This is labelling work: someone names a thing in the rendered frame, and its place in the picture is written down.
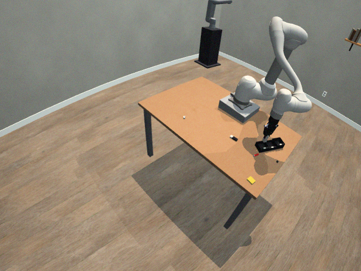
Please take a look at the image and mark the yellow rectangular block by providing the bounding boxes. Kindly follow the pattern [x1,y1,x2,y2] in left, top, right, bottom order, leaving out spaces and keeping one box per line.
[247,176,255,184]

